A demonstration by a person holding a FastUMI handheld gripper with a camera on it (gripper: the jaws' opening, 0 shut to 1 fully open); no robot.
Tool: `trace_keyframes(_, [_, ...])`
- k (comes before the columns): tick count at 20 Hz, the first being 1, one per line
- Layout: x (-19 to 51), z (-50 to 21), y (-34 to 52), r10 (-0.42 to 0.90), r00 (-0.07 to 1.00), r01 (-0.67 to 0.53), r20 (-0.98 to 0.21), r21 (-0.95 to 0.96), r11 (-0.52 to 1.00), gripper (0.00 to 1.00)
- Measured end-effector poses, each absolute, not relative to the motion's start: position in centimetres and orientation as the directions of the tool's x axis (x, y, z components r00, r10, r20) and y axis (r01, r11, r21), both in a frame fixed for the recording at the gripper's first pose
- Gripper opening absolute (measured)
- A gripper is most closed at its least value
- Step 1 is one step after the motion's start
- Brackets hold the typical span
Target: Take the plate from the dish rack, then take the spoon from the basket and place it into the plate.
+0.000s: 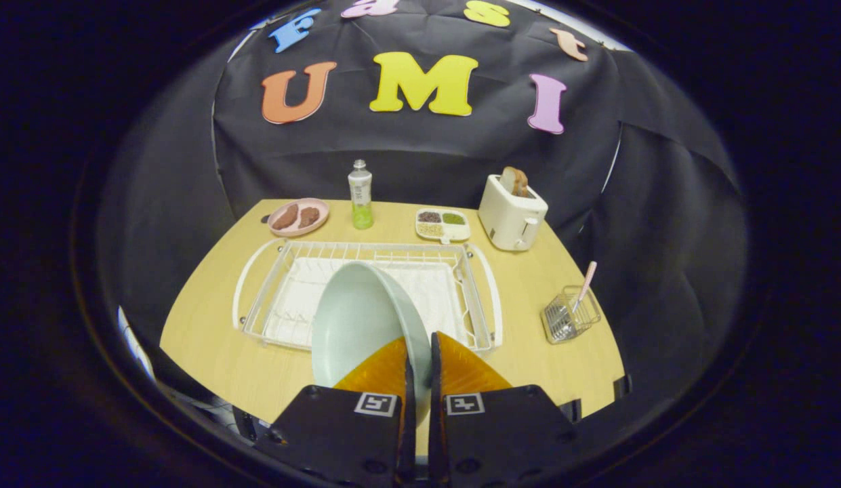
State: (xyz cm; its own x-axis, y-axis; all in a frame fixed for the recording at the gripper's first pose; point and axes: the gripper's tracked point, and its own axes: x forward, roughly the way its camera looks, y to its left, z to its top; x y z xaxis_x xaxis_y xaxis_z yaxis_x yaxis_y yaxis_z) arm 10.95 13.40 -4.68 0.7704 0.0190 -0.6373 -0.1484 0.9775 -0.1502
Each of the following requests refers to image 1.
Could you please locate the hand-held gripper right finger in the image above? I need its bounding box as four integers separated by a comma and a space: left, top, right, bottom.
428, 331, 584, 488

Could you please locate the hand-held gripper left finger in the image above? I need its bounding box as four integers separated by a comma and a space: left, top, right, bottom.
254, 337, 417, 488

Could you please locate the pale green plate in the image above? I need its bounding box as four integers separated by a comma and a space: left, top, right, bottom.
311, 262, 433, 428

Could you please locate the white wire dish rack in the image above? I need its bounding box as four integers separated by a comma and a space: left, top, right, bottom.
232, 237, 504, 355

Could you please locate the small wire basket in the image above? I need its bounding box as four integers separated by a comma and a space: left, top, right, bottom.
541, 285, 602, 345

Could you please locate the pink checkered handle spoon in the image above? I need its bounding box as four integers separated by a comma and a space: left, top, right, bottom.
571, 261, 598, 316

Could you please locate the pink plate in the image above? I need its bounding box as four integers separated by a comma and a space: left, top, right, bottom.
267, 197, 330, 238

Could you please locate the white drain tray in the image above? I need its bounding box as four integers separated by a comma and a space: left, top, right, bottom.
264, 256, 470, 348

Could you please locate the divided tray with beans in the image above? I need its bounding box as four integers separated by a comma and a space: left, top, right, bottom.
415, 208, 472, 245

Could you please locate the cream toaster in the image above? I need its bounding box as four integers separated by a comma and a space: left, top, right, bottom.
478, 174, 549, 252

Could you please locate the clear bottle with green liquid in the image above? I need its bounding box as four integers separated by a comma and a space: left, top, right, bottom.
348, 159, 375, 230

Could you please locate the toasted bread slice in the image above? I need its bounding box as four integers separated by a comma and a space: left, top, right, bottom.
498, 166, 530, 199

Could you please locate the black backdrop cloth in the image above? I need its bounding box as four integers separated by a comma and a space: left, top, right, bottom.
98, 0, 750, 421

